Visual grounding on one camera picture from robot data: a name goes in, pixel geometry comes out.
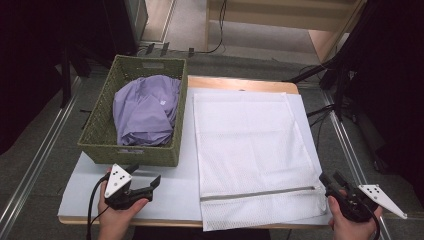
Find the white mesh laundry bag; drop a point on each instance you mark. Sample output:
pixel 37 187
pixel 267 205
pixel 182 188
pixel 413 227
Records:
pixel 253 140

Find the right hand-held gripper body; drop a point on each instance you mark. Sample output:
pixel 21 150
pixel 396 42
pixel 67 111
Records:
pixel 356 203

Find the grey cabinet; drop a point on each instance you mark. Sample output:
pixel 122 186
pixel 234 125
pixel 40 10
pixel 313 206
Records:
pixel 140 16

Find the black power plug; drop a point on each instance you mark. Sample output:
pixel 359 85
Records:
pixel 149 48

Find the purple garment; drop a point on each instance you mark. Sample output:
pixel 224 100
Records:
pixel 146 113

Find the white table mat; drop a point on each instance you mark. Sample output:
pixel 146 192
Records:
pixel 180 200

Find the wooden shelf unit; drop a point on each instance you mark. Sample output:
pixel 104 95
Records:
pixel 266 21

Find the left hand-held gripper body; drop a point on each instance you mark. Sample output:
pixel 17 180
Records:
pixel 116 181

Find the black metal stand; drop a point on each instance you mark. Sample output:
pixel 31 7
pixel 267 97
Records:
pixel 65 76
pixel 340 63

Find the person's right hand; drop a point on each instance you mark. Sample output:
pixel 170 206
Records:
pixel 353 231

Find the green woven basket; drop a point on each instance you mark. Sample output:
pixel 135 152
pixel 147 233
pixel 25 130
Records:
pixel 100 133

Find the metal floor rail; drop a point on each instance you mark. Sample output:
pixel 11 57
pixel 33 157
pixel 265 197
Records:
pixel 36 158
pixel 348 156

